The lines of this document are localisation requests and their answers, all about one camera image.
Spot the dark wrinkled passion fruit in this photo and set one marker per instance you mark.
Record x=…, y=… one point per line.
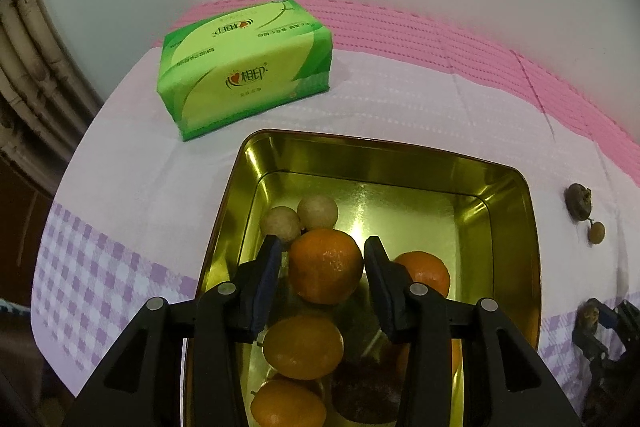
x=578, y=201

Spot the orange tangerine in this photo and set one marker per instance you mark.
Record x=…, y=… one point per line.
x=324, y=266
x=304, y=347
x=427, y=269
x=284, y=403

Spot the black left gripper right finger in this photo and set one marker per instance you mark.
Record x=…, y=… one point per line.
x=505, y=381

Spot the orange tangerine bottom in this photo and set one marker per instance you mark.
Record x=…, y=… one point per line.
x=284, y=403

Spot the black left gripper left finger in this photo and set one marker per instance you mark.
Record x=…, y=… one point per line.
x=137, y=381

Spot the rattan chair frame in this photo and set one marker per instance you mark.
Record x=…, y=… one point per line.
x=46, y=104

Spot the dark wrinkled fruit top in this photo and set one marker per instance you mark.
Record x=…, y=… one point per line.
x=587, y=318

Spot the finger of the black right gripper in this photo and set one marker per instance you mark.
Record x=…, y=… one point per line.
x=628, y=324
x=588, y=343

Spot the pink purple checked tablecloth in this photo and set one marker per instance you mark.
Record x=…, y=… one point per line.
x=133, y=214

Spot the gold metal tin tray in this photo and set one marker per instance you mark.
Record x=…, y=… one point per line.
x=474, y=215

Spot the small brown longan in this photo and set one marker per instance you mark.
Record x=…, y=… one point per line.
x=596, y=232

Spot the brown longan fruit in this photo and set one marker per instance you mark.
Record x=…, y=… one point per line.
x=282, y=222
x=317, y=212

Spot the green tissue pack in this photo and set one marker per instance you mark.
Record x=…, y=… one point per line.
x=238, y=64

